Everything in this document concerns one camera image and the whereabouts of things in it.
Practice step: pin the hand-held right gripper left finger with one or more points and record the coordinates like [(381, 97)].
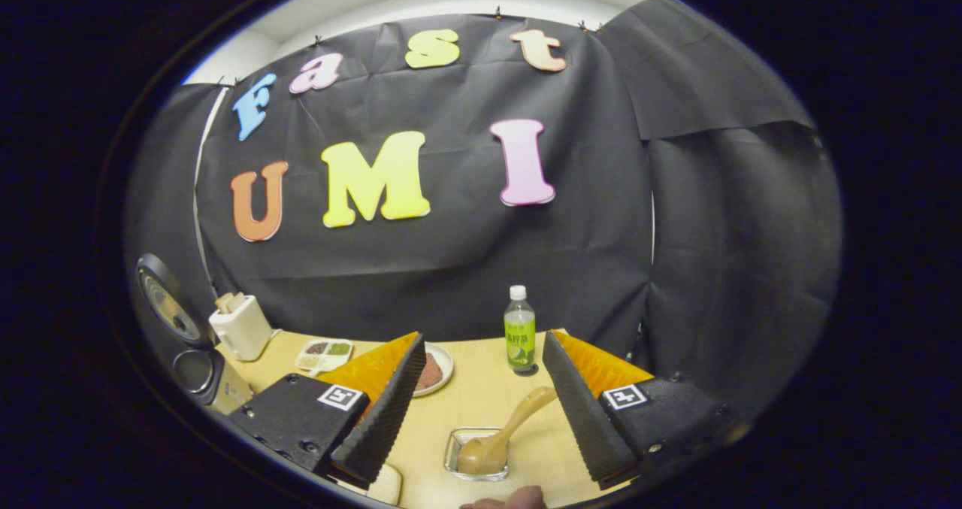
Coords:
[(383, 419)]

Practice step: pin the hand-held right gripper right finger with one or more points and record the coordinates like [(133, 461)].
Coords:
[(582, 419)]

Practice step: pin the wooden spoon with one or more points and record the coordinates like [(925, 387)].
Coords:
[(518, 419)]

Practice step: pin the clear chopstick holder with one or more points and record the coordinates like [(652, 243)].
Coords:
[(454, 456)]

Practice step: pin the dark grey rice cooker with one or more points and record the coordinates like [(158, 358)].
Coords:
[(214, 385)]

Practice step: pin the brown meat piece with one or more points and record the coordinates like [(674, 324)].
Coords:
[(430, 372)]

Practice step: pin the white round plate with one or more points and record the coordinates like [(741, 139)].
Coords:
[(446, 366)]

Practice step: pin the white divided snack dish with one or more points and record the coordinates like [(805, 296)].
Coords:
[(323, 352)]

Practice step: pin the green tea bottle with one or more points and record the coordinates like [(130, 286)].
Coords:
[(519, 336)]

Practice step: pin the white toaster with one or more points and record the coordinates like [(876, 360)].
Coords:
[(244, 332)]

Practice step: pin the toast slice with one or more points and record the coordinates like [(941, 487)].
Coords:
[(229, 302)]

